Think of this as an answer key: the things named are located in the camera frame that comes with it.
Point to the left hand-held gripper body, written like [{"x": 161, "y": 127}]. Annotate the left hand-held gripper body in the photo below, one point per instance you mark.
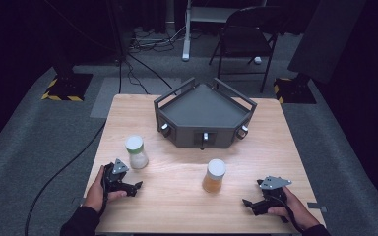
[{"x": 113, "y": 178}]

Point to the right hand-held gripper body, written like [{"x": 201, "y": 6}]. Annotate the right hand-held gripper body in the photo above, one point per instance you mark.
[{"x": 274, "y": 196}]

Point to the green-banded jar of white powder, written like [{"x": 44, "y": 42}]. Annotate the green-banded jar of white powder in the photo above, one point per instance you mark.
[{"x": 137, "y": 154}]

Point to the white-lidded jar of orange powder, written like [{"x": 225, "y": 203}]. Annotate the white-lidded jar of orange powder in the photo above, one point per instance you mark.
[{"x": 214, "y": 178}]

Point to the dark grey corner rack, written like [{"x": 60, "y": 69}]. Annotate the dark grey corner rack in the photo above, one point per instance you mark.
[{"x": 203, "y": 108}]

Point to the person's left hand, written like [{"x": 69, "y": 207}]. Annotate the person's left hand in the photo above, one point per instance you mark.
[{"x": 95, "y": 195}]

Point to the person's right hand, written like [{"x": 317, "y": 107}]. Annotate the person's right hand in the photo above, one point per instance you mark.
[{"x": 300, "y": 211}]

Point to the grey tape strip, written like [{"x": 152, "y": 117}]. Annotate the grey tape strip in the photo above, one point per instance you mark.
[{"x": 316, "y": 206}]

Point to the grey floor mat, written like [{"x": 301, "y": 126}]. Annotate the grey floor mat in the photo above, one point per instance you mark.
[{"x": 134, "y": 86}]

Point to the black stand striped base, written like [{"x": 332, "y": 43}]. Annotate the black stand striped base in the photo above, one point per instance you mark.
[
  {"x": 69, "y": 86},
  {"x": 295, "y": 91}
]

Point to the white desk foot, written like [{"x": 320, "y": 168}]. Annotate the white desk foot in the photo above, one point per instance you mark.
[{"x": 258, "y": 60}]

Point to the black tripod stand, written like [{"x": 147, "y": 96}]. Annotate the black tripod stand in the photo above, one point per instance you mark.
[{"x": 118, "y": 29}]

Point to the black folding chair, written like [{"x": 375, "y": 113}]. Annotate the black folding chair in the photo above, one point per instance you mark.
[{"x": 246, "y": 36}]

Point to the grey leaning panel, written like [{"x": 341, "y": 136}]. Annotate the grey leaning panel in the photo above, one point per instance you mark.
[{"x": 325, "y": 36}]

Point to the white desk frame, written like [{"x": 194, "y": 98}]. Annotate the white desk frame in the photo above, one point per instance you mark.
[{"x": 186, "y": 32}]

